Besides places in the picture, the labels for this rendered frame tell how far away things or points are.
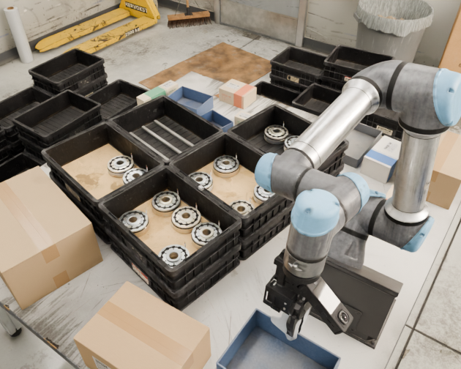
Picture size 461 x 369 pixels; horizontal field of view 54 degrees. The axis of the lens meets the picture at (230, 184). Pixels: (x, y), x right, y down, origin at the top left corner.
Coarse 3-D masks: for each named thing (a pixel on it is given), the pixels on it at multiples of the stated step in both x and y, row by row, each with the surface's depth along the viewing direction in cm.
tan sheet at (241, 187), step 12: (204, 168) 179; (240, 168) 179; (216, 180) 173; (228, 180) 173; (240, 180) 173; (252, 180) 173; (216, 192) 168; (228, 192) 168; (240, 192) 168; (252, 192) 168; (228, 204) 164
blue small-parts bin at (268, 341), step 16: (256, 320) 99; (240, 336) 94; (256, 336) 99; (272, 336) 99; (304, 336) 92; (224, 352) 90; (240, 352) 96; (256, 352) 96; (272, 352) 96; (288, 352) 96; (304, 352) 95; (320, 352) 92; (224, 368) 87; (240, 368) 94; (256, 368) 94; (272, 368) 94; (288, 368) 94; (304, 368) 94; (320, 368) 94; (336, 368) 88
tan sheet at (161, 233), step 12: (144, 204) 164; (156, 216) 159; (156, 228) 155; (168, 228) 155; (144, 240) 151; (156, 240) 151; (168, 240) 151; (180, 240) 151; (156, 252) 147; (192, 252) 147
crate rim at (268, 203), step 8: (216, 136) 178; (232, 136) 178; (208, 144) 175; (192, 152) 170; (256, 152) 170; (176, 160) 167; (176, 168) 163; (184, 176) 160; (200, 184) 157; (208, 192) 154; (216, 200) 151; (272, 200) 151; (232, 208) 148; (256, 208) 148; (264, 208) 150; (240, 216) 145; (248, 216) 145; (256, 216) 149
